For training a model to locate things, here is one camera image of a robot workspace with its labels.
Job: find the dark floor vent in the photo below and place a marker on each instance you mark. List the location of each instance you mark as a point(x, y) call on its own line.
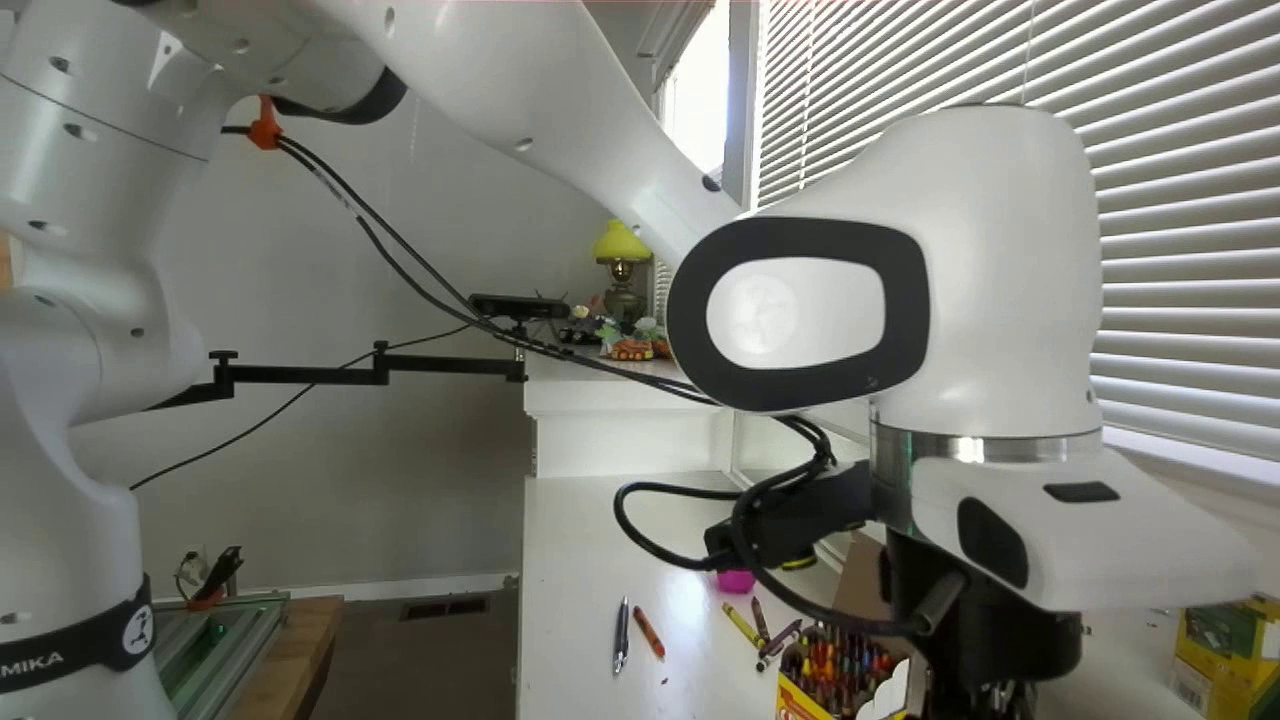
point(447, 604)

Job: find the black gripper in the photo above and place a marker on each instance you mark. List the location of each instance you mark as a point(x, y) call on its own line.
point(982, 652)

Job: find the green yellow crayon box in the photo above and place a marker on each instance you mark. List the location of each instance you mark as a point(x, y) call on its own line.
point(842, 679)

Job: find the black stereo camera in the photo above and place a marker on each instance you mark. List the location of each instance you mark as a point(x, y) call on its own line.
point(522, 306)

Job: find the magenta plastic cup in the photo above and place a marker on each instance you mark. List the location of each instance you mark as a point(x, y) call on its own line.
point(734, 580)

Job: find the green glass tray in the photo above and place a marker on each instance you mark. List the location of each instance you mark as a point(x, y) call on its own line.
point(223, 646)

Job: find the yellow crayon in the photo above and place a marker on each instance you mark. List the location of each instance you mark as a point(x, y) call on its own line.
point(740, 626)

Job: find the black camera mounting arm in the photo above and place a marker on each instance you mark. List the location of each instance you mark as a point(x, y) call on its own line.
point(363, 368)

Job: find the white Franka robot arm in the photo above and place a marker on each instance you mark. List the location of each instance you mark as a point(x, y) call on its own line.
point(985, 266)

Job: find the dark crayon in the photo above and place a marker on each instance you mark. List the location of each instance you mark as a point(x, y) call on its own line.
point(779, 641)

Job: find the brown crayon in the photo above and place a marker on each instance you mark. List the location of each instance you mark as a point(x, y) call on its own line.
point(756, 620)

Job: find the grey black pen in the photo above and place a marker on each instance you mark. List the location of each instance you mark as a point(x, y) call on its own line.
point(623, 638)

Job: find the wooden side table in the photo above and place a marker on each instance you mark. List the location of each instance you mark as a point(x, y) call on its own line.
point(285, 663)

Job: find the orange crayon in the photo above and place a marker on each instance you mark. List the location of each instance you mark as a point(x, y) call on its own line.
point(648, 630)

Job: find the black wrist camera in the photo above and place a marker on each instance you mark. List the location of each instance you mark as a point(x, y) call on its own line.
point(801, 513)

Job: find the red black pliers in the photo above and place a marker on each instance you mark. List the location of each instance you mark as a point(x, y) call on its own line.
point(211, 573)

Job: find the yellow flowers in basket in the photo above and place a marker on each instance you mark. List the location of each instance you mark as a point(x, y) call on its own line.
point(623, 250)

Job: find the wide white window blind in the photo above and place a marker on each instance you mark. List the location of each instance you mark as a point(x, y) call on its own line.
point(1174, 201)

